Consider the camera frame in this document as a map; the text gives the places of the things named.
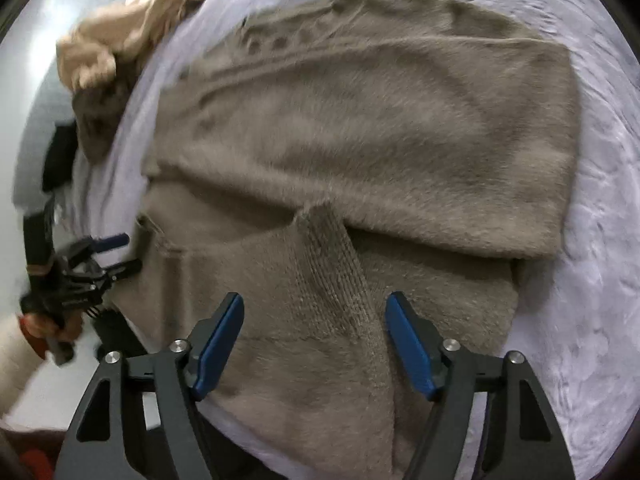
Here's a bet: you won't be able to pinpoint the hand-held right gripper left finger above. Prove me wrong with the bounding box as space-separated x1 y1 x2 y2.
54 291 246 480

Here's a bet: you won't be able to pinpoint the person's left hand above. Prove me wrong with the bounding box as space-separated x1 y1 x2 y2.
22 312 83 356

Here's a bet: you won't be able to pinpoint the person's left forearm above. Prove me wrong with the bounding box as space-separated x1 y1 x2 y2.
0 310 48 418

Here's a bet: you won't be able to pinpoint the beige crumpled clothes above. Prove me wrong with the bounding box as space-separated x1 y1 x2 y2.
56 0 221 93

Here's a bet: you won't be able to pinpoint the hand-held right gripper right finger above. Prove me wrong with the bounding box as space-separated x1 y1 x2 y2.
385 291 576 480

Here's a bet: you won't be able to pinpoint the taupe knit sweater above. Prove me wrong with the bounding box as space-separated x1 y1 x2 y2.
107 0 583 480

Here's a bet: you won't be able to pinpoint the dark brown cloth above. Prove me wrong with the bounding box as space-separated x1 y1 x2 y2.
72 67 143 165

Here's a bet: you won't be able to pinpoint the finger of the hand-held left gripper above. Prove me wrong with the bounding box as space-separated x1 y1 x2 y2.
85 259 143 288
65 232 131 266

